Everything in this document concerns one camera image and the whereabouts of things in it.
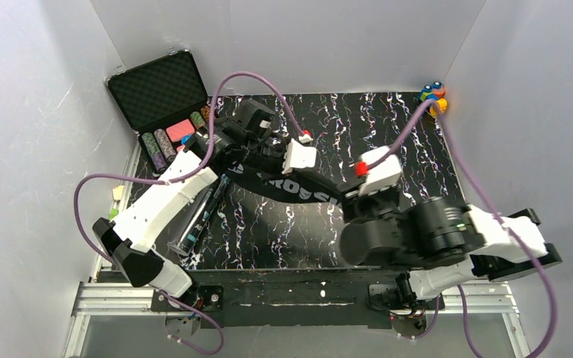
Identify black Crossway racket bag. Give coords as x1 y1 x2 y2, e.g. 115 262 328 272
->
223 158 363 206

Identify black shuttlecock tube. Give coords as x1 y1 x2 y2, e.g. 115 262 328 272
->
167 175 231 257

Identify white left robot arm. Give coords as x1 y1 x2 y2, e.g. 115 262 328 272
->
92 99 311 298

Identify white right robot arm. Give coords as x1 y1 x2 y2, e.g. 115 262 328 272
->
339 187 562 307

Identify pink playing card deck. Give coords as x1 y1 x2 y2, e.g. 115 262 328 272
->
165 119 195 142

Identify black poker chip case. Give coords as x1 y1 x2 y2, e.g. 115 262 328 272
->
106 49 209 175

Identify colourful toy blocks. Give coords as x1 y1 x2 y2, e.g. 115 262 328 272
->
417 81 448 117

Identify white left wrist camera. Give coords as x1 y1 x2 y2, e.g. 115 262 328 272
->
281 139 318 175

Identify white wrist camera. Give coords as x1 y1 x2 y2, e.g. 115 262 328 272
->
281 139 318 175
354 146 402 196

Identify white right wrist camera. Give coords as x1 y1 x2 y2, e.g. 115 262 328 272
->
354 146 402 196

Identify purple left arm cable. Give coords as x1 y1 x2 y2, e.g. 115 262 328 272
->
72 71 315 357

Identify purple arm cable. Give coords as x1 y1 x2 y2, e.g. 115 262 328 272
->
354 98 560 358
72 71 315 357

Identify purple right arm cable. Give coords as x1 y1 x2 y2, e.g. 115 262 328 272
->
354 98 560 358

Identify black mounting base plate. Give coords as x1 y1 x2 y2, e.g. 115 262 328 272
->
179 268 437 329

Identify beige block on rail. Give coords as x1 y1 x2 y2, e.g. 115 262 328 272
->
112 185 125 201

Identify green clip on rail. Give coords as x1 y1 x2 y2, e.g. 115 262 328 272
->
107 208 119 220

